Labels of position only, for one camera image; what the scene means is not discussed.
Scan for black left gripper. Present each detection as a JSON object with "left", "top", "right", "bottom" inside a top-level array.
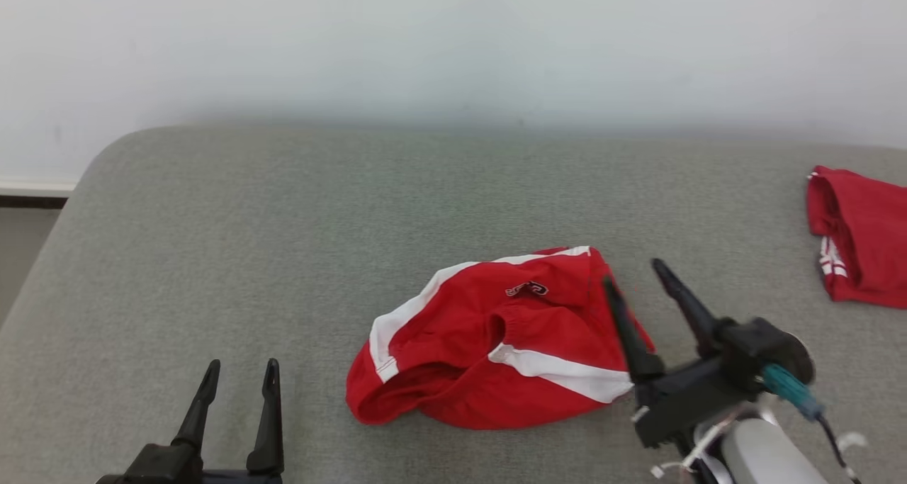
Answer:
[{"left": 96, "top": 359, "right": 285, "bottom": 484}]

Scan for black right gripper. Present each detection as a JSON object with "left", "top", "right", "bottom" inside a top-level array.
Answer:
[{"left": 602, "top": 259, "right": 765, "bottom": 449}]

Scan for red white sports shorts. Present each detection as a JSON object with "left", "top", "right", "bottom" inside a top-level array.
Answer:
[{"left": 346, "top": 247, "right": 656, "bottom": 430}]

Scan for red white sports jersey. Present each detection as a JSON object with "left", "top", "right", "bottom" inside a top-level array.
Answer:
[{"left": 806, "top": 165, "right": 907, "bottom": 310}]

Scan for black teal-plug right arm cable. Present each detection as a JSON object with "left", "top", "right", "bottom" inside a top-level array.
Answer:
[{"left": 762, "top": 364, "right": 862, "bottom": 484}]

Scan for dark wall baseboard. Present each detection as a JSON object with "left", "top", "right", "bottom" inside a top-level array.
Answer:
[{"left": 0, "top": 195, "right": 69, "bottom": 210}]

